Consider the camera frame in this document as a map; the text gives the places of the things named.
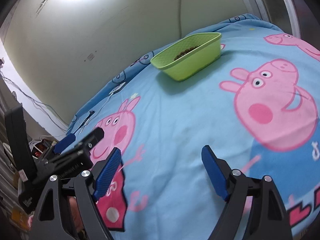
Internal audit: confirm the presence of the dark red bead necklace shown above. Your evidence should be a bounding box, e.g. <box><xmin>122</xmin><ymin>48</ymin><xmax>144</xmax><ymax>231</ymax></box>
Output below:
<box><xmin>173</xmin><ymin>44</ymin><xmax>201</xmax><ymax>61</ymax></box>

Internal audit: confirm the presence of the cluttered side shelf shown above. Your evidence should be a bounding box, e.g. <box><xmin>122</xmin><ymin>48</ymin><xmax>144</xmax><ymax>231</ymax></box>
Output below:
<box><xmin>0</xmin><ymin>129</ymin><xmax>66</xmax><ymax>240</ymax></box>

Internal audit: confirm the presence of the white power bank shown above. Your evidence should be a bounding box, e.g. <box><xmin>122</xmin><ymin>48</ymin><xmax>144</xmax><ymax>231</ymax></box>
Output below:
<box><xmin>109</xmin><ymin>82</ymin><xmax>126</xmax><ymax>95</ymax></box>

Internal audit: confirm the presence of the blue Peppa Pig bedsheet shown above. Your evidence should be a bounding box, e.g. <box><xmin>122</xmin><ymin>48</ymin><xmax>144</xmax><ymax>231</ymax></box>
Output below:
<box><xmin>69</xmin><ymin>14</ymin><xmax>319</xmax><ymax>239</ymax></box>

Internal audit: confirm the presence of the green plastic basket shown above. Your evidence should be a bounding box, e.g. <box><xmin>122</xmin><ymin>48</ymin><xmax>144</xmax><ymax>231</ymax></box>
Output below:
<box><xmin>150</xmin><ymin>33</ymin><xmax>222</xmax><ymax>81</ymax></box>

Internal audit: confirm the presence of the black cable with plug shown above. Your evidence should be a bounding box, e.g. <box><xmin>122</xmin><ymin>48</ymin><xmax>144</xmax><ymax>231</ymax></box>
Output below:
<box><xmin>65</xmin><ymin>110</ymin><xmax>96</xmax><ymax>136</ymax></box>

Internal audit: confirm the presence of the white charging cable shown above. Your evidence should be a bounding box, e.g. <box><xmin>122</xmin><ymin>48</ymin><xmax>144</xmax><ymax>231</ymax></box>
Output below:
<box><xmin>94</xmin><ymin>92</ymin><xmax>116</xmax><ymax>117</ymax></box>

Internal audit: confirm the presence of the wall socket plate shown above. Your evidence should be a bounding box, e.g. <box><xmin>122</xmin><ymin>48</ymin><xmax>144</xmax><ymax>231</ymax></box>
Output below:
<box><xmin>87</xmin><ymin>53</ymin><xmax>95</xmax><ymax>61</ymax></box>

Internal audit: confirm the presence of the wall cable under tape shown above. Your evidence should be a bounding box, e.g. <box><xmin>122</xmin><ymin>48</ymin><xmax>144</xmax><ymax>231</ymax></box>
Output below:
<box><xmin>177</xmin><ymin>0</ymin><xmax>185</xmax><ymax>40</ymax></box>

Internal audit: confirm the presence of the window frame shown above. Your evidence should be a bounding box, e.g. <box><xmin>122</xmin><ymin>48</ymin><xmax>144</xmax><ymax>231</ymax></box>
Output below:
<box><xmin>243</xmin><ymin>0</ymin><xmax>301</xmax><ymax>38</ymax></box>

